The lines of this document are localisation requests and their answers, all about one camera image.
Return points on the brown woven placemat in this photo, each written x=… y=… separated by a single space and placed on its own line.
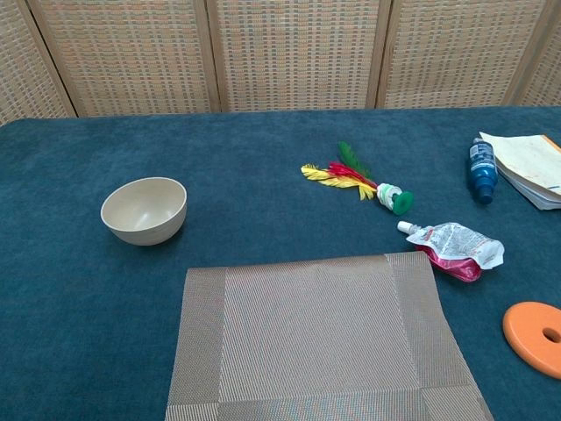
x=315 y=342

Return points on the small cream bowl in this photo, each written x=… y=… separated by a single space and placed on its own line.
x=144 y=210

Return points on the colourful feather shuttlecock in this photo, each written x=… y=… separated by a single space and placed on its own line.
x=388 y=193

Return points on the woven bamboo screen panel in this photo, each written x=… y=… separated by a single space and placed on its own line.
x=17 y=66
x=298 y=52
x=548 y=74
x=460 y=52
x=131 y=52

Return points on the crumpled pouch with white cap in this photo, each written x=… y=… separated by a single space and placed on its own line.
x=456 y=245

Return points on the small blue bottle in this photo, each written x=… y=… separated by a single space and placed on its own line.
x=482 y=175

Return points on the white booklet with orange spine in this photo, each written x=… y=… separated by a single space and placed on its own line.
x=530 y=162

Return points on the orange disc with hole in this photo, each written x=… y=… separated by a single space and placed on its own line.
x=526 y=333

